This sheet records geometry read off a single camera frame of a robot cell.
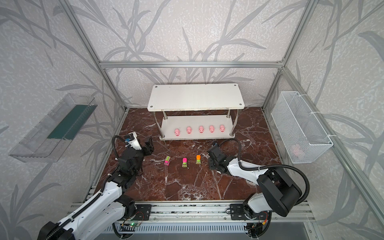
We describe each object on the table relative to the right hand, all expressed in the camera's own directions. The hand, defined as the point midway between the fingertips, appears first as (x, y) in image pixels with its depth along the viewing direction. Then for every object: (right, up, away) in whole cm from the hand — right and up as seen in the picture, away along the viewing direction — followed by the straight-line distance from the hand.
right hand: (213, 156), depth 91 cm
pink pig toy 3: (-8, +16, +7) cm, 19 cm away
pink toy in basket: (+40, +8, -17) cm, 44 cm away
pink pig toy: (-23, +14, +5) cm, 28 cm away
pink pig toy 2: (-15, +16, +5) cm, 22 cm away
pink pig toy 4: (-1, +17, +6) cm, 18 cm away
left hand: (-36, +15, -11) cm, 40 cm away
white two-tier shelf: (-4, +35, -13) cm, 37 cm away
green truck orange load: (-9, -2, -1) cm, 9 cm away
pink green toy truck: (-28, -3, -2) cm, 28 cm away
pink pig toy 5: (+7, +17, +7) cm, 19 cm away
